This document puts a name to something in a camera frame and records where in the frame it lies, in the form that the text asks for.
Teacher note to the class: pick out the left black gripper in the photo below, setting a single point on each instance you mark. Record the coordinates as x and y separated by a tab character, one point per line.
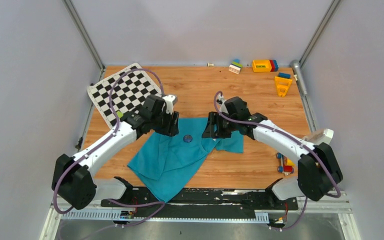
171	129

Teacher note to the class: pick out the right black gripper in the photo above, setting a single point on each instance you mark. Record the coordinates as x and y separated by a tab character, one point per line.
214	118

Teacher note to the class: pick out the teal t-shirt garment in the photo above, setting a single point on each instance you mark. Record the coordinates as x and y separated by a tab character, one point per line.
166	164

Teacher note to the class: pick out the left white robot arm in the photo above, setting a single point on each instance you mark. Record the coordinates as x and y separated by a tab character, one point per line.
74	176

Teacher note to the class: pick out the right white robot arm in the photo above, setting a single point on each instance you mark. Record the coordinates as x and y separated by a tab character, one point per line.
318	172

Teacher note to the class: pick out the round blue badge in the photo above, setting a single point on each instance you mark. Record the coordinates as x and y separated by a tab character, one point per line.
187	138

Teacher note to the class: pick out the lime green block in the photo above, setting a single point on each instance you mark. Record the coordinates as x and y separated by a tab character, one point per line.
119	114

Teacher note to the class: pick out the black white checkerboard mat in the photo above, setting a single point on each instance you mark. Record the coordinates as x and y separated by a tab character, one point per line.
129	89

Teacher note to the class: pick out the white green blue block stack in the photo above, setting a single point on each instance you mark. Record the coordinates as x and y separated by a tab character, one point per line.
235	66

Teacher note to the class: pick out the red blue toy car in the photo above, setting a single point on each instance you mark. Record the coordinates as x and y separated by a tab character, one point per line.
286	166

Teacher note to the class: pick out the yellow toy box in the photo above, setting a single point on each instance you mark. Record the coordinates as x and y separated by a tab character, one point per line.
262	65

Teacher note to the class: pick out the yellow triangular toy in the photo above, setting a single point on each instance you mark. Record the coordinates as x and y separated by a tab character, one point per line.
282	85

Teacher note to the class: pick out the blue flat block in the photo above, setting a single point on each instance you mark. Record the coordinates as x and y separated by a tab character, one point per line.
284	75

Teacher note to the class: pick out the red blue block pair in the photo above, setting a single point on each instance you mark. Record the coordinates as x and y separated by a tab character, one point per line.
274	65

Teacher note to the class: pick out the grey metal cylinder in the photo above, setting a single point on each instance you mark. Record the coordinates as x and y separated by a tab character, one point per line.
296	67

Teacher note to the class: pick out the white tilted device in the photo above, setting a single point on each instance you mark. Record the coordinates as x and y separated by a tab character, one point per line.
317	137

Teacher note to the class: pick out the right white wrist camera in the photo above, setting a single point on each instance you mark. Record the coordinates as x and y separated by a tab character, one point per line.
220	102

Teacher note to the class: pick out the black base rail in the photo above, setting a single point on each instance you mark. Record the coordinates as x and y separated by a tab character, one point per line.
254	199

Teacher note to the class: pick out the white slotted cable duct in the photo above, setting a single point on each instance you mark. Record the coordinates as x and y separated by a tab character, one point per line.
176	213

